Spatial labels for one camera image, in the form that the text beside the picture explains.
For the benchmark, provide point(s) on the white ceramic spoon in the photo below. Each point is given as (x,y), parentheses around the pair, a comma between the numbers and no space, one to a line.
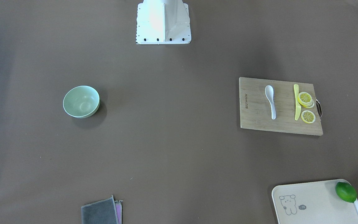
(269,92)

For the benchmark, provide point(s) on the light green bowl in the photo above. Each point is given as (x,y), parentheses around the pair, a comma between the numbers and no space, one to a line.
(81,102)

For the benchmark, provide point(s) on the wooden cutting board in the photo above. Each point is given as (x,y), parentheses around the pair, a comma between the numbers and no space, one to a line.
(255,112)

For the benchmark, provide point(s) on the pink cloth under grey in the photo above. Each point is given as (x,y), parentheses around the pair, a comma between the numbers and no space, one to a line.
(119,210)

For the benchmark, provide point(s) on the yellow plastic knife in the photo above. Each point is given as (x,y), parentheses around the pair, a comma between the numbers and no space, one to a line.
(297,104)

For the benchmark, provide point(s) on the grey folded cloth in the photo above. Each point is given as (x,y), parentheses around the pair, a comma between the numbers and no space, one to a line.
(101,212)

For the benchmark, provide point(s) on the lower lemon slice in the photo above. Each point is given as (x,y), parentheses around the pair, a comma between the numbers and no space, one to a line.
(308,116)

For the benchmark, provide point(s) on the middle lemon slice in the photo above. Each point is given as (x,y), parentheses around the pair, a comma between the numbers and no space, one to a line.
(309,104)

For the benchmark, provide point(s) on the cream tray with bear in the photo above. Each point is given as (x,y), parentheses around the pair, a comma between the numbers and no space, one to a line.
(313,203)

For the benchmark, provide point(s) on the green lime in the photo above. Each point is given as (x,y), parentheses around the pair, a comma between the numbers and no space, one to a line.
(346,192)

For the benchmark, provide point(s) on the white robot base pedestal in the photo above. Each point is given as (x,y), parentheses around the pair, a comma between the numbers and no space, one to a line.
(163,22)

